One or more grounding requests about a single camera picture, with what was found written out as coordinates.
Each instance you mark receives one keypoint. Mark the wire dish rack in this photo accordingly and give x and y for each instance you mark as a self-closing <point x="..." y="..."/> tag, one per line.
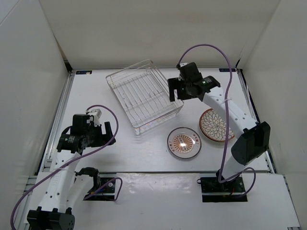
<point x="142" y="92"/>

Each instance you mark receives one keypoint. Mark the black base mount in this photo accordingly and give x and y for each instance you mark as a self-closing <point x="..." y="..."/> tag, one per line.
<point x="214" y="192"/>
<point x="108" y="191"/>

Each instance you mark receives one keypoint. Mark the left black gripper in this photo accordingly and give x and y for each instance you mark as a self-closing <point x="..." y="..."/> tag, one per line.
<point x="103" y="139"/>

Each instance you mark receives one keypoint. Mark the floral patterned bowl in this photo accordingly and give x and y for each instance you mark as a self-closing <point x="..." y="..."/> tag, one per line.
<point x="213" y="126"/>

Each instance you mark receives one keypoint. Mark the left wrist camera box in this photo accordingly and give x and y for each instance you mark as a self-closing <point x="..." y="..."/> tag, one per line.
<point x="94" y="112"/>

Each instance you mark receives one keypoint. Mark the orange patterned plate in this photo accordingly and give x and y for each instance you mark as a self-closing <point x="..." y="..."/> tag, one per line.
<point x="184" y="143"/>

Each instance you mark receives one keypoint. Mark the right blue corner label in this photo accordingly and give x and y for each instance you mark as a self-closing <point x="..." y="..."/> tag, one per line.
<point x="227" y="69"/>

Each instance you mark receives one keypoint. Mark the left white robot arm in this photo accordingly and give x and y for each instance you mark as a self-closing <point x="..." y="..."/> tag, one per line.
<point x="66" y="187"/>

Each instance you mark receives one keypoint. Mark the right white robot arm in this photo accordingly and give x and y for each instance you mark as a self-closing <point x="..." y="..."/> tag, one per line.
<point x="252" y="137"/>

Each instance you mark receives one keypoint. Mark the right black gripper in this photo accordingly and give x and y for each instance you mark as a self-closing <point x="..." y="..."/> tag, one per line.
<point x="174" y="84"/>

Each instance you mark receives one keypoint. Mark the blue corner label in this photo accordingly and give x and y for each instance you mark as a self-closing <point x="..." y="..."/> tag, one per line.
<point x="83" y="72"/>
<point x="227" y="69"/>

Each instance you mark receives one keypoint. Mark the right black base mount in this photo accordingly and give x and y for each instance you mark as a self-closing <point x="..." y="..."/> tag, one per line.
<point x="214" y="192"/>

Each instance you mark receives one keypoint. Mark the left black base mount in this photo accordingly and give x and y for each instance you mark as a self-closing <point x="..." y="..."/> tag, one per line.
<point x="108" y="191"/>

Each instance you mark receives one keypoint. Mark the left blue corner label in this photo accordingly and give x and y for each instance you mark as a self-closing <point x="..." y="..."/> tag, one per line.
<point x="83" y="72"/>

